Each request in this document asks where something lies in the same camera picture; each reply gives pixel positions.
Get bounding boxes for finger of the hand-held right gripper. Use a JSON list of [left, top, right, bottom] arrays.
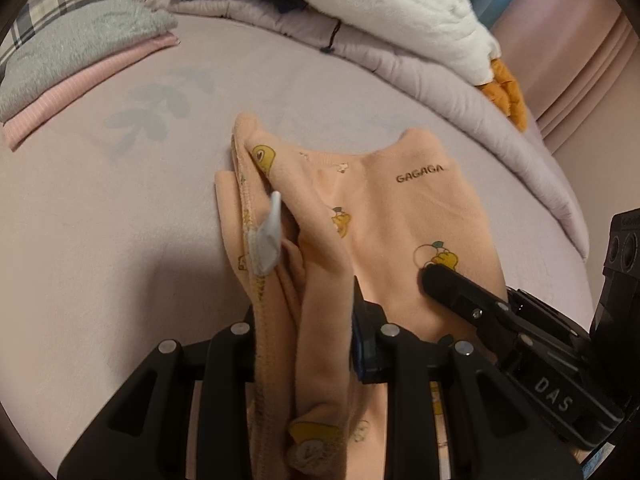
[[419, 264, 511, 333]]

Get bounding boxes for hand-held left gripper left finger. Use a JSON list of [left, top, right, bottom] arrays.
[[56, 305, 261, 480]]

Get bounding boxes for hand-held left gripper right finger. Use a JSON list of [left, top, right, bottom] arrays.
[[350, 275, 585, 480]]

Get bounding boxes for peach cartoon print shirt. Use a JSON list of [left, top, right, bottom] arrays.
[[214, 112, 506, 480]]

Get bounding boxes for lilac bed sheet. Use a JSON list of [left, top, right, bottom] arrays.
[[0, 10, 601, 480]]

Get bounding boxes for orange plush cushion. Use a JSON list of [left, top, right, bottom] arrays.
[[475, 57, 528, 133]]

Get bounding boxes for lilac quilt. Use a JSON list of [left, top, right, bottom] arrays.
[[112, 0, 591, 261]]

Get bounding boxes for pink curtain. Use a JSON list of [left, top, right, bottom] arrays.
[[492, 0, 640, 161]]

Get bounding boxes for white fluffy blanket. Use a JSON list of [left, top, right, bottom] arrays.
[[277, 0, 503, 86]]

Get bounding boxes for pink folded cloth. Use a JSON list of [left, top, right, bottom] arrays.
[[2, 32, 181, 151]]

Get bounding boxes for grey fluffy folded cloth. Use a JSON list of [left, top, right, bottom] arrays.
[[0, 0, 178, 121]]

